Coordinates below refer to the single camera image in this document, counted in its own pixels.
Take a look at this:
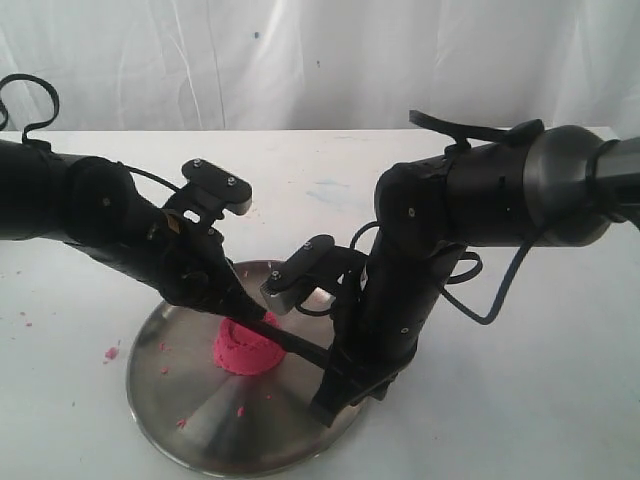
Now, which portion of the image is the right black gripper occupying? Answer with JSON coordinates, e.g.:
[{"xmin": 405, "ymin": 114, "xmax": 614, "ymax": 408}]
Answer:
[{"xmin": 309, "ymin": 239, "xmax": 460, "ymax": 427}]

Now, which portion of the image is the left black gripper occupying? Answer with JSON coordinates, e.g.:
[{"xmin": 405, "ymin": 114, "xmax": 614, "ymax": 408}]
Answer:
[{"xmin": 84, "ymin": 207, "xmax": 265, "ymax": 320}]

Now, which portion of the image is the black kitchen knife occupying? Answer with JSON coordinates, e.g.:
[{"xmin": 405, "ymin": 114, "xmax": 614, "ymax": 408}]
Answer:
[{"xmin": 248, "ymin": 321, "xmax": 329, "ymax": 369}]

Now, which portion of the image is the pink sand mound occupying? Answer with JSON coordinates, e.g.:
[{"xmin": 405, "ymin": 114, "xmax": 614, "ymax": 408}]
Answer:
[{"xmin": 212, "ymin": 318, "xmax": 286, "ymax": 376}]

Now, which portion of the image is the round steel plate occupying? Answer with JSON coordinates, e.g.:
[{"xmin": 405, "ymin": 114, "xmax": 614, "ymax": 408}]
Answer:
[{"xmin": 125, "ymin": 258, "xmax": 381, "ymax": 474}]

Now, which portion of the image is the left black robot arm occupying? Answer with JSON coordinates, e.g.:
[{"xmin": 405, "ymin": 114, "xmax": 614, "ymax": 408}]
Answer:
[{"xmin": 1, "ymin": 141, "xmax": 265, "ymax": 321}]

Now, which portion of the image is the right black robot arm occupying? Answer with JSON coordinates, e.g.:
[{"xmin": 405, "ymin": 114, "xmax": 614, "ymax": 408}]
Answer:
[{"xmin": 310, "ymin": 121, "xmax": 639, "ymax": 426}]

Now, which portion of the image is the pink sand crumb lump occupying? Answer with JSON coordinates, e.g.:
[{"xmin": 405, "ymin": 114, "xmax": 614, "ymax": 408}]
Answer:
[{"xmin": 103, "ymin": 347, "xmax": 119, "ymax": 363}]

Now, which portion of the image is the white backdrop curtain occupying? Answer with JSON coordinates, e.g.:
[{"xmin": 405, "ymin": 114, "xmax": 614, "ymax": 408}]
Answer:
[{"xmin": 1, "ymin": 1, "xmax": 639, "ymax": 136}]

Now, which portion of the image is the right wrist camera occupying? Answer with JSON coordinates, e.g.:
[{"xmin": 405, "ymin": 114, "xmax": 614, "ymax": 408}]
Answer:
[{"xmin": 261, "ymin": 234, "xmax": 367, "ymax": 315}]

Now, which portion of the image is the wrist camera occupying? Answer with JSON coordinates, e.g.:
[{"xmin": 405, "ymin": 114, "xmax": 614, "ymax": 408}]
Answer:
[
  {"xmin": 163, "ymin": 158, "xmax": 253, "ymax": 234},
  {"xmin": 261, "ymin": 234, "xmax": 367, "ymax": 315}
]

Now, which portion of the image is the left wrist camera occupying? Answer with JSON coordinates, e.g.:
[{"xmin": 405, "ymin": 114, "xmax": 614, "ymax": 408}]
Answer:
[{"xmin": 163, "ymin": 158, "xmax": 253, "ymax": 234}]

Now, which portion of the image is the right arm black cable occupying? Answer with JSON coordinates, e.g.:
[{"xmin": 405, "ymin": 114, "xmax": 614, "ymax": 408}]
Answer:
[{"xmin": 439, "ymin": 219, "xmax": 551, "ymax": 326}]

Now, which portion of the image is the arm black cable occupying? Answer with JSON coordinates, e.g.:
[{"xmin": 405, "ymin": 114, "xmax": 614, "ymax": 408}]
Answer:
[
  {"xmin": 439, "ymin": 219, "xmax": 551, "ymax": 326},
  {"xmin": 0, "ymin": 74, "xmax": 64, "ymax": 144}
]

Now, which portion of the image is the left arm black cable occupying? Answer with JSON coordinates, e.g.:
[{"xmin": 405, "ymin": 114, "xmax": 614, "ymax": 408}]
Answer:
[{"xmin": 0, "ymin": 74, "xmax": 64, "ymax": 144}]

